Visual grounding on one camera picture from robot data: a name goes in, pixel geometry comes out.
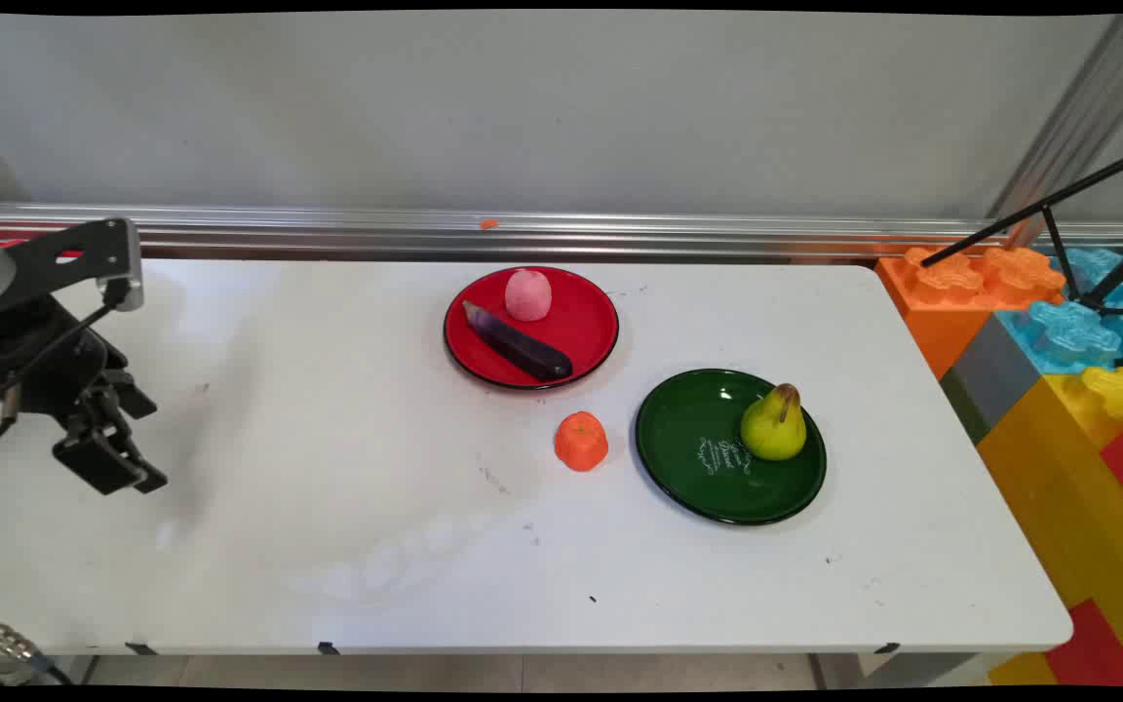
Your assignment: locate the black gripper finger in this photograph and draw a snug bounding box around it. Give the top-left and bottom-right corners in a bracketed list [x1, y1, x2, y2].
[105, 368, 159, 421]
[52, 390, 169, 496]

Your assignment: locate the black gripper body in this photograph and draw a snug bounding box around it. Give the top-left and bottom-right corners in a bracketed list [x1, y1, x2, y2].
[0, 292, 132, 422]

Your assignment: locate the purple toy eggplant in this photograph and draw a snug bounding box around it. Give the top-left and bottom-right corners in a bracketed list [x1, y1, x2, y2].
[462, 299, 574, 383]

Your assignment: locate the red object behind table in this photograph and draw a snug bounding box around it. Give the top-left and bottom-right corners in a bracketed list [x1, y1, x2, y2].
[0, 225, 87, 260]

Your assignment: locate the orange toy tangerine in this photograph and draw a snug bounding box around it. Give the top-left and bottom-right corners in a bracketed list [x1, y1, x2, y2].
[554, 410, 609, 473]

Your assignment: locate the red plate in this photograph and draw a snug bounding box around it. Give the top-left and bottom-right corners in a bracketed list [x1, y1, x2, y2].
[443, 265, 620, 392]

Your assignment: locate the dark green plate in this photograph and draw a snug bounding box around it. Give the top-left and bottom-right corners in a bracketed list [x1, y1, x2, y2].
[634, 368, 828, 527]

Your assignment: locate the green toy pear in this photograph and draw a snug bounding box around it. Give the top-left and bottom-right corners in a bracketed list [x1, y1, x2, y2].
[740, 382, 808, 462]

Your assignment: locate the orange giant building block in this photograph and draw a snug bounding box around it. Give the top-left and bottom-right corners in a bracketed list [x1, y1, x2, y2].
[874, 244, 1069, 382]

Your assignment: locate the grey table leg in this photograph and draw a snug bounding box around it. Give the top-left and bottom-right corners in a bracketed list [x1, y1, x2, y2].
[852, 651, 1003, 689]

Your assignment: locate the grey giant building block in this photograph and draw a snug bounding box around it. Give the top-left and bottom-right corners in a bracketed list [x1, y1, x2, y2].
[939, 311, 1047, 447]

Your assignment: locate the yellow giant building block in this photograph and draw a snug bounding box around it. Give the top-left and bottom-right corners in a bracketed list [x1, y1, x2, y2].
[975, 365, 1123, 688]

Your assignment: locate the black tripod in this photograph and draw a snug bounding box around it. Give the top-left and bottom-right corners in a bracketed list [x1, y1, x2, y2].
[919, 141, 1123, 372]

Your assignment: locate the blue giant building block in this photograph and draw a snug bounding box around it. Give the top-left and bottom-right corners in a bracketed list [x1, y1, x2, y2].
[994, 246, 1123, 377]

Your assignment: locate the black wrist camera mount bracket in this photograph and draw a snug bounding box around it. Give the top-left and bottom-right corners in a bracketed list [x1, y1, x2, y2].
[2, 217, 145, 313]

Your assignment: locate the black cable with metal connector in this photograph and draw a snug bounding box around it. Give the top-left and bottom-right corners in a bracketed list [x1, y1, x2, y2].
[0, 605, 73, 685]

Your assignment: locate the horizontal aluminium rail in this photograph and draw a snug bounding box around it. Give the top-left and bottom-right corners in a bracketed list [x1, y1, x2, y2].
[0, 202, 1123, 263]

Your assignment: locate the slanted aluminium post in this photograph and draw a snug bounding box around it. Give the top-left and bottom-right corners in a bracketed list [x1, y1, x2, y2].
[986, 12, 1123, 251]

